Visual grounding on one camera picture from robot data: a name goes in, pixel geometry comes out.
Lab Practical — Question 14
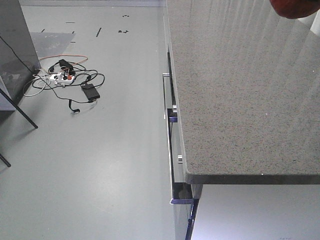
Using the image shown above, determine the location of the red yellow apple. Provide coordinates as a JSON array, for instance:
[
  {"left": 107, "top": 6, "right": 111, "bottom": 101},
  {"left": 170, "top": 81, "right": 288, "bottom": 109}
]
[{"left": 269, "top": 0, "right": 320, "bottom": 19}]

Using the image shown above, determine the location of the black power adapter brick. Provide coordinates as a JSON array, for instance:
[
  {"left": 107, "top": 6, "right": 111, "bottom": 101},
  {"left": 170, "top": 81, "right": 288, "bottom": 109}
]
[{"left": 81, "top": 83, "right": 100, "bottom": 101}]

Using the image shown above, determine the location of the grey stone kitchen counter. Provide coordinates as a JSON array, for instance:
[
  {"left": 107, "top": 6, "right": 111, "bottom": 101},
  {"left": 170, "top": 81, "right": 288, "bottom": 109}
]
[{"left": 162, "top": 0, "right": 320, "bottom": 240}]

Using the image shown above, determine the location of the white power strip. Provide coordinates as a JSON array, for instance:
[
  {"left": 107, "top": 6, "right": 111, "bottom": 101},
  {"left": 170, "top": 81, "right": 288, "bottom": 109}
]
[{"left": 49, "top": 72, "right": 75, "bottom": 85}]

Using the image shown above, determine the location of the grey panel board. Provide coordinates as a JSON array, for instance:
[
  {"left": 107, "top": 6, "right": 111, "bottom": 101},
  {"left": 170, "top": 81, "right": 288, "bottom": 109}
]
[{"left": 0, "top": 0, "right": 40, "bottom": 104}]

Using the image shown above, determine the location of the chrome cabinet handle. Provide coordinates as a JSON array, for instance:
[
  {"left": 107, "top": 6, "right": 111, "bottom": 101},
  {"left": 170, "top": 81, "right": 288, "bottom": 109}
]
[{"left": 162, "top": 72, "right": 170, "bottom": 120}]

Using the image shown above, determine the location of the orange cable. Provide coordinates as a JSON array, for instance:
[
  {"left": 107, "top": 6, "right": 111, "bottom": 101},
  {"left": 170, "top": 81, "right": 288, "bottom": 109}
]
[{"left": 39, "top": 54, "right": 89, "bottom": 68}]

